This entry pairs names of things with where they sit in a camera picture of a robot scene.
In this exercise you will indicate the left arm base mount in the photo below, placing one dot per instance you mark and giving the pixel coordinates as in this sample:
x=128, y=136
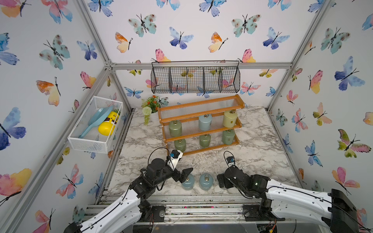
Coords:
x=151, y=213

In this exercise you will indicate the green canister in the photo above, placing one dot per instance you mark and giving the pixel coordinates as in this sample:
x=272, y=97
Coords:
x=205, y=140
x=175, y=128
x=180, y=145
x=228, y=136

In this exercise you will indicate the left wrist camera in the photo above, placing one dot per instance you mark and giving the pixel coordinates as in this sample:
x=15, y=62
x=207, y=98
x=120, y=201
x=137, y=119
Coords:
x=174, y=155

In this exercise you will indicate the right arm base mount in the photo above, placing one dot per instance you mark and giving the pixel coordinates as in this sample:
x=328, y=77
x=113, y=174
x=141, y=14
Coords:
x=260, y=212

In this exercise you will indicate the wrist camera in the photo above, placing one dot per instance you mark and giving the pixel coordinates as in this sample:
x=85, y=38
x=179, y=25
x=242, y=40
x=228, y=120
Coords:
x=231, y=161
x=174, y=155

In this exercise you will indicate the light blue dustpan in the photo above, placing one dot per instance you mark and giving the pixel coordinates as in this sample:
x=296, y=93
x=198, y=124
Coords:
x=98, y=118

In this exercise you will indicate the artificial flower plant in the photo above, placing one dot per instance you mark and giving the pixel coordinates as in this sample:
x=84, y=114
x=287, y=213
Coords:
x=150, y=108

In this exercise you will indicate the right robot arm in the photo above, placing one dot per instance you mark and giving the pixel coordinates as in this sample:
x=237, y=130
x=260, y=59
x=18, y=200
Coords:
x=279, y=201

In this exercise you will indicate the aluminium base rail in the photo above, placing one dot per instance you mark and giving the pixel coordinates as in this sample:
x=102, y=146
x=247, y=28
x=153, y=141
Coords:
x=205, y=213

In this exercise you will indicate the blue canister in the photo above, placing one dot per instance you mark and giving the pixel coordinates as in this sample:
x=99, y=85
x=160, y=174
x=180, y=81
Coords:
x=205, y=122
x=206, y=181
x=188, y=184

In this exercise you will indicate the wooden three-tier shelf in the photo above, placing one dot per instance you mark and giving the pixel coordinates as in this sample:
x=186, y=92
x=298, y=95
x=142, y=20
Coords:
x=188, y=114

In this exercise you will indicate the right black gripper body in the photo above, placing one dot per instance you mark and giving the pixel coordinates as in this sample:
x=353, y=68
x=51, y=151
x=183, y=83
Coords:
x=227, y=184

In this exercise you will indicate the white mesh wall basket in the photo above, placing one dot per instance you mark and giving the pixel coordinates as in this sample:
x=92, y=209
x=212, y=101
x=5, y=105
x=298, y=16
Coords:
x=93, y=141

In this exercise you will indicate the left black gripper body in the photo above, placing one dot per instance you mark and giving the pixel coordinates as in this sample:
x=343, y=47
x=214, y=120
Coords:
x=175, y=175

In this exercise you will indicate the yellow bottle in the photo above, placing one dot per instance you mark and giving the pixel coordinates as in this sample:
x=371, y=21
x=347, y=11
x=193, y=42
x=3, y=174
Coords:
x=107, y=127

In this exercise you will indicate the yellow-green canister middle right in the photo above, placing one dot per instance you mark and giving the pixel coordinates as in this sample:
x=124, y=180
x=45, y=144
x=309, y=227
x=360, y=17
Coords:
x=230, y=118

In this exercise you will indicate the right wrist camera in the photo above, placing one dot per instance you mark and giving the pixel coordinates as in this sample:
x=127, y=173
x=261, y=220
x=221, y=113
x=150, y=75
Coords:
x=231, y=161

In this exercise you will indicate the black wire wall basket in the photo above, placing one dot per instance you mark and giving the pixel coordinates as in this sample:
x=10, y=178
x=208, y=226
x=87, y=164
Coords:
x=199, y=77

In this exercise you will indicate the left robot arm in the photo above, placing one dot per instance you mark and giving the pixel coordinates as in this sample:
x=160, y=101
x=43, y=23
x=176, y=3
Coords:
x=131, y=206

